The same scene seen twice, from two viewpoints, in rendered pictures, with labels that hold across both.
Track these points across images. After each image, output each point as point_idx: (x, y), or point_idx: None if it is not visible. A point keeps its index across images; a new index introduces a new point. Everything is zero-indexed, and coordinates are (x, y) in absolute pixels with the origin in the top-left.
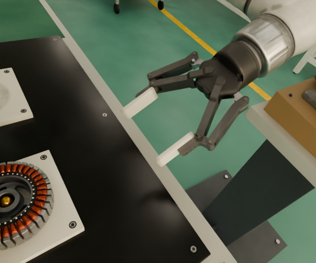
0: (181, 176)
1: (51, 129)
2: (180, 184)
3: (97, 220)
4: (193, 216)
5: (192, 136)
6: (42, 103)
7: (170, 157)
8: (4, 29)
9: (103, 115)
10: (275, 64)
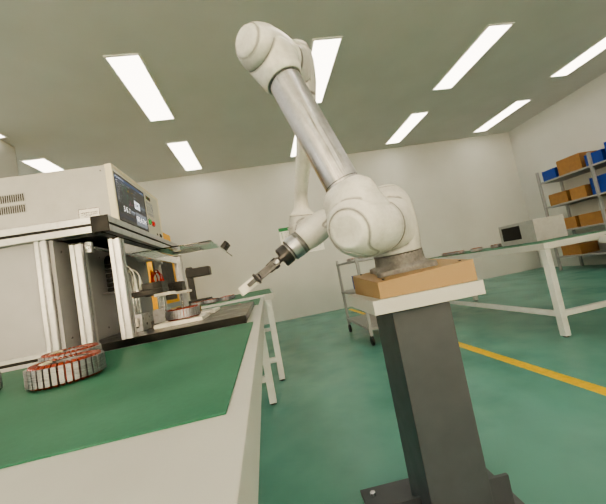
0: (404, 467)
1: (218, 312)
2: (399, 476)
3: (209, 318)
4: (255, 318)
5: (253, 277)
6: (222, 310)
7: (245, 289)
8: None
9: (244, 307)
10: (293, 245)
